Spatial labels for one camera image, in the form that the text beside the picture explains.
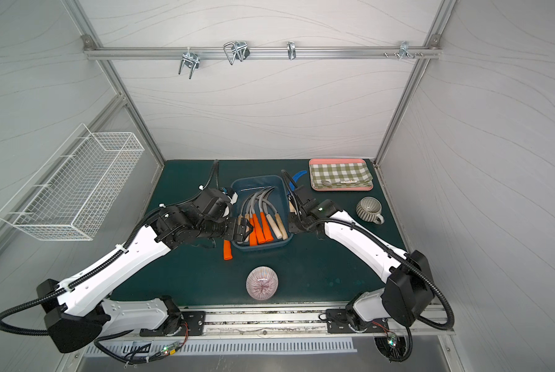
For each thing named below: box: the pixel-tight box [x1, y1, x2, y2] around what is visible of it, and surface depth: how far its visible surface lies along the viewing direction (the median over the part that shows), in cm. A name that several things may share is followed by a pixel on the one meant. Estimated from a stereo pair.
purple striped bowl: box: [245, 265, 280, 301], surface depth 82 cm
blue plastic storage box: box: [230, 175, 294, 252], surface depth 103 cm
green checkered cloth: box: [309, 162, 374, 188], surface depth 117 cm
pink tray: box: [308, 158, 374, 192], surface depth 117 cm
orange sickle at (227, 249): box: [223, 239, 233, 261], surface depth 89 cm
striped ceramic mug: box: [355, 196, 385, 225], surface depth 100 cm
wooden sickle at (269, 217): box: [261, 187, 283, 240], surface depth 98 cm
